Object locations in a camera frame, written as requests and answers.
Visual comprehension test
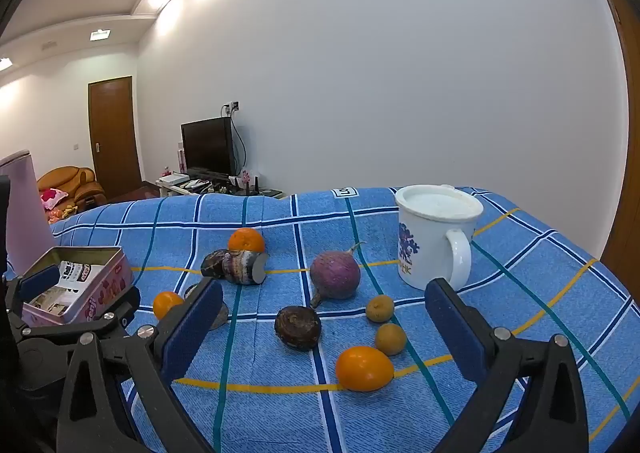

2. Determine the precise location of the blue plaid blanket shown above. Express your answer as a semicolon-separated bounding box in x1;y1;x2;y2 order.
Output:
2;186;640;453

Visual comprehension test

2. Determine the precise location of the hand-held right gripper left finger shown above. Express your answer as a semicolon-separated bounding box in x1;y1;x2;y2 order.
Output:
59;277;224;453

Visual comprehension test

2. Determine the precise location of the white television stand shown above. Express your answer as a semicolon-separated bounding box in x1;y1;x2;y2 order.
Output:
156;176;283;199

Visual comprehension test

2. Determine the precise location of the pink floral cushion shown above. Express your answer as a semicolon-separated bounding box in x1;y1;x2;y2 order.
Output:
40;188;68;210

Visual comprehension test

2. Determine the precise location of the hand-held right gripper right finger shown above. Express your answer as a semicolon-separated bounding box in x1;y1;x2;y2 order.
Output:
424;277;592;453

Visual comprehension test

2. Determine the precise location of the printed paper leaflet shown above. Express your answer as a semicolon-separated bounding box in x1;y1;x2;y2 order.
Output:
30;260;108;316

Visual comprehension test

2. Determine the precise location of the orange leather sofa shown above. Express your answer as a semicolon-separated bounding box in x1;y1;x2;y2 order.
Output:
37;166;106;214

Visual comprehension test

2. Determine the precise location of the lilac cylindrical container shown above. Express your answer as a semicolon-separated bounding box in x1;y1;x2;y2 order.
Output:
0;150;53;274

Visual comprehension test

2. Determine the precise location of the brown wooden door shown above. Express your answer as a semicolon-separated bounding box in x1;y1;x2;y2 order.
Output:
89;76;143;199

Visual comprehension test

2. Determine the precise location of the bumpy orange tangerine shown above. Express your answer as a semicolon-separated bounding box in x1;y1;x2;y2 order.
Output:
228;228;265;254

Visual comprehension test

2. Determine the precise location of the small round orange kumquat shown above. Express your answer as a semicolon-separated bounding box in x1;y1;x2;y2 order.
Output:
153;291;186;320

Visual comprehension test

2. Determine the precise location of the dark brown water chestnut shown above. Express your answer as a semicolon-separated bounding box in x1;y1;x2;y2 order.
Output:
274;305;322;351
200;249;228;279

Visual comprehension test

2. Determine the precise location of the black flat television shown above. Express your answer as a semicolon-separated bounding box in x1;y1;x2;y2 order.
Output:
181;117;235;179

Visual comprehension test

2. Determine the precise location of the purple round radish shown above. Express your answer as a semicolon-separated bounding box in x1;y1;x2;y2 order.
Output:
309;241;367;309

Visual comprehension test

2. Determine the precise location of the striped taro chunk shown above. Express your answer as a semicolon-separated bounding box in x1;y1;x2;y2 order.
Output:
222;249;270;287
184;283;231;331

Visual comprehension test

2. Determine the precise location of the white mug with blue print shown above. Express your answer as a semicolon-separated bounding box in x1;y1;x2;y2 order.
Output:
395;184;485;291

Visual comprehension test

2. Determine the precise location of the tan longan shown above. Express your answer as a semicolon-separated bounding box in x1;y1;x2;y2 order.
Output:
375;323;407;356
365;295;394;323

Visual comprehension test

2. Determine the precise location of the pink tin box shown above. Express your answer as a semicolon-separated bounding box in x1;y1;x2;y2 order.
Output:
21;246;133;328

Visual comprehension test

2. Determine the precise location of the black power cable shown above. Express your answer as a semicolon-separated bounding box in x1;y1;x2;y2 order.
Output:
231;112;249;175

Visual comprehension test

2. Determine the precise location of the oval orange kumquat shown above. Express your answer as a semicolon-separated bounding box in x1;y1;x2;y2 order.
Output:
335;346;396;392

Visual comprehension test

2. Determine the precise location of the white mug lid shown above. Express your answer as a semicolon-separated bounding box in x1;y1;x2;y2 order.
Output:
395;184;484;229

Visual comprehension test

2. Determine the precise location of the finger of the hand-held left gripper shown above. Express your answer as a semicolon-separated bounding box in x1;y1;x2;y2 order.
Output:
19;284;142;340
4;262;62;326

